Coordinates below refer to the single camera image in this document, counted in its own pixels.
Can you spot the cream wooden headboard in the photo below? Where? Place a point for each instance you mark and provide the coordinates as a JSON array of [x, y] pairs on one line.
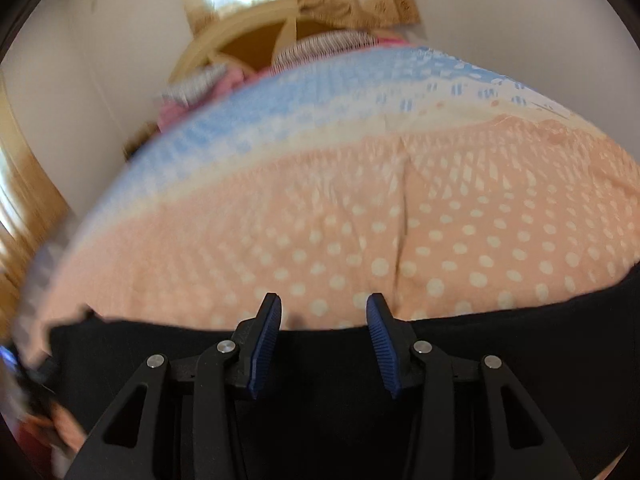
[[200, 45]]

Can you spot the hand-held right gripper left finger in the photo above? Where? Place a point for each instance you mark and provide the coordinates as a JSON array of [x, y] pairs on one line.
[[262, 345]]

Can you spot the pink folded blanket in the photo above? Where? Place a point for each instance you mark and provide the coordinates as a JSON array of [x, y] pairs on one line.
[[172, 115]]

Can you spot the grey floral pillow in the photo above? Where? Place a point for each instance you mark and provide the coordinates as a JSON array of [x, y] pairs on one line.
[[195, 85]]

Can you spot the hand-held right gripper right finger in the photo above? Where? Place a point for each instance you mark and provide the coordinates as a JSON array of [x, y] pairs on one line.
[[385, 345]]

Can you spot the black pants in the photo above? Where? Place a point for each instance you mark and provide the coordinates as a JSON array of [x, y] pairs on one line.
[[325, 360]]

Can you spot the polka dot bedspread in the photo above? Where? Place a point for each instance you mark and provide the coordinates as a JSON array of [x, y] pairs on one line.
[[350, 185]]

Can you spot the striped pillow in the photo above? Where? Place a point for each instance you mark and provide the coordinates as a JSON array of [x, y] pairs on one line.
[[320, 45]]

